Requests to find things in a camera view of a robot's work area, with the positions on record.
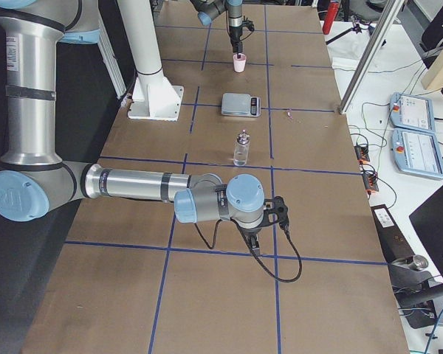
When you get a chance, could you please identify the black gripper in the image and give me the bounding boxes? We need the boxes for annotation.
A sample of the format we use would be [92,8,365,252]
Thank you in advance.
[238,226,261,254]
[230,26,242,58]

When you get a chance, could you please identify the pink plastic cup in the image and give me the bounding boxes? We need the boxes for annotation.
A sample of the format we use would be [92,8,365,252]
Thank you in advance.
[233,53,247,73]

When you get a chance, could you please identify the glass sauce dispenser bottle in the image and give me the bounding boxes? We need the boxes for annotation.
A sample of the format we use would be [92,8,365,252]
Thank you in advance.
[233,129,250,166]

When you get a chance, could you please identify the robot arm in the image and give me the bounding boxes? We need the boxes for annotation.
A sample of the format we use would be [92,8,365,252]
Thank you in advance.
[0,1,269,254]
[190,0,244,58]

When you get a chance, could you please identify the white electronic kitchen scale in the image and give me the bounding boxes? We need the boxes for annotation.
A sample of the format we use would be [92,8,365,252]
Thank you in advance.
[221,92,261,117]

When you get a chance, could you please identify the red cylinder bottle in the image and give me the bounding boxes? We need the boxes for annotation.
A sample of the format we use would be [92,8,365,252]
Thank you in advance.
[322,0,340,35]

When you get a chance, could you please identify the black tripod stand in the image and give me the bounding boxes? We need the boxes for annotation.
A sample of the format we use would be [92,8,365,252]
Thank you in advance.
[326,16,376,45]

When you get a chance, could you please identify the orange connector block near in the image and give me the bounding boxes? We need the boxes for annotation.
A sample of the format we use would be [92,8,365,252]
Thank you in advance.
[363,171,379,195]

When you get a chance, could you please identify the orange connector block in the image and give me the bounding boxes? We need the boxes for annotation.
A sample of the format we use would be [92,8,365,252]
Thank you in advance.
[354,144,370,164]
[363,171,379,195]

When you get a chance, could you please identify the black box with label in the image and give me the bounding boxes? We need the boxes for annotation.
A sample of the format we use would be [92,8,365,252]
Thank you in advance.
[371,204,415,263]

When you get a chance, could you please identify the orange connector block far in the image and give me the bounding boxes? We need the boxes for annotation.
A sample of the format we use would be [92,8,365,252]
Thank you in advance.
[354,144,370,164]

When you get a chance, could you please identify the silver metal knob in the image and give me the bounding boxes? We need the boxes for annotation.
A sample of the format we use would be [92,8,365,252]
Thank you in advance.
[407,254,429,271]

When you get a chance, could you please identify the black computer monitor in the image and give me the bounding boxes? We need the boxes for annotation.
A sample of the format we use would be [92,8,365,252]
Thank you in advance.
[409,185,443,276]

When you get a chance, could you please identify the upper teach pendant tablet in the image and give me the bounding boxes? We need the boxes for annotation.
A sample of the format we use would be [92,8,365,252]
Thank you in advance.
[389,92,436,132]

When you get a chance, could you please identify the teach pendant tablet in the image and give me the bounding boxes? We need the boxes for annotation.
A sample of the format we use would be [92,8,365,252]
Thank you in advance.
[391,128,443,179]
[389,92,436,132]

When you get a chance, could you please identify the lower teach pendant tablet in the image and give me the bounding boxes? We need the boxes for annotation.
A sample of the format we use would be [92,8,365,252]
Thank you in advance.
[391,128,443,179]

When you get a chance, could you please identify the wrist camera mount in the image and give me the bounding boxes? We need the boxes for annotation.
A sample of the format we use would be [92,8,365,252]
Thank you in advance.
[258,196,289,232]
[241,16,255,33]

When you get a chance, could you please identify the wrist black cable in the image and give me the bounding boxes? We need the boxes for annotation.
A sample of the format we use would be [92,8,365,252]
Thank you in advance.
[193,219,303,284]

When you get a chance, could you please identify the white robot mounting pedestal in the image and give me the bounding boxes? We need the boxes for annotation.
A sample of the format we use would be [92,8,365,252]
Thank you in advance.
[118,0,184,121]

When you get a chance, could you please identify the aluminium frame post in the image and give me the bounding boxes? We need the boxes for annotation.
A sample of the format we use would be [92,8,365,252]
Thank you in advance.
[338,0,405,114]

